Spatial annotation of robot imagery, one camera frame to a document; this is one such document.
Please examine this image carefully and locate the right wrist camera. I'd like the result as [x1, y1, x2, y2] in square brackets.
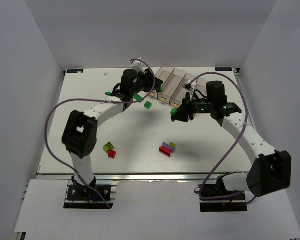
[183, 79, 197, 93]

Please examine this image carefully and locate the corner logo sticker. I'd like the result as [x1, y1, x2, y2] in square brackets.
[215, 67, 233, 72]
[66, 69, 84, 74]

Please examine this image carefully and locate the lime yellow brick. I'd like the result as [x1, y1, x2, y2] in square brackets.
[102, 141, 114, 154]

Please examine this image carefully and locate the green long brick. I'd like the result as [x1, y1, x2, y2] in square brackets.
[170, 109, 178, 117]

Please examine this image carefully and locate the green 2x2 brick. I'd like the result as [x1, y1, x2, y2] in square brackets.
[156, 86, 163, 93]
[144, 101, 152, 109]

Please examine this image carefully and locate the aluminium front rail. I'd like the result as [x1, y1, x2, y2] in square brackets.
[35, 173, 208, 181]

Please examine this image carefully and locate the left corner logo sticker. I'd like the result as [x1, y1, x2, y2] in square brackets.
[66, 69, 84, 74]

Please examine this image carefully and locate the red small brick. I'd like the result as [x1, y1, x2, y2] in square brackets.
[107, 150, 117, 159]

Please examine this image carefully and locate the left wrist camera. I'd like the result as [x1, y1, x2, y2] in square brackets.
[130, 57, 146, 74]

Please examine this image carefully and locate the lime small brick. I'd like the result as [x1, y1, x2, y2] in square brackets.
[169, 142, 176, 149]

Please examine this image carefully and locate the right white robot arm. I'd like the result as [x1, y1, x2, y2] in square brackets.
[171, 81, 292, 201]

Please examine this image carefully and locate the lilac purple brick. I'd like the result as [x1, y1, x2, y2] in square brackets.
[162, 142, 176, 153]

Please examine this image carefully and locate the clear four-bin organizer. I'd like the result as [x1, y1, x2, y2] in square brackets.
[150, 64, 196, 108]

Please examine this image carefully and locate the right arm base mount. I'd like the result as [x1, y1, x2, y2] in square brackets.
[194, 173, 248, 213]

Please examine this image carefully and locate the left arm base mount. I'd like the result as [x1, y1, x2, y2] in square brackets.
[63, 176, 117, 210]

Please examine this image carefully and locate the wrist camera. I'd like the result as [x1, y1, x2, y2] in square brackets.
[130, 57, 146, 74]
[183, 79, 197, 93]

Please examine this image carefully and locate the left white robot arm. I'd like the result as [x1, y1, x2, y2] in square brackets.
[61, 67, 164, 187]

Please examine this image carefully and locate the green 2x3 brick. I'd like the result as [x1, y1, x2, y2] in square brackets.
[133, 94, 143, 103]

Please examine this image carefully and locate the right corner logo sticker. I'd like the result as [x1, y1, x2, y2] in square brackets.
[215, 67, 233, 72]

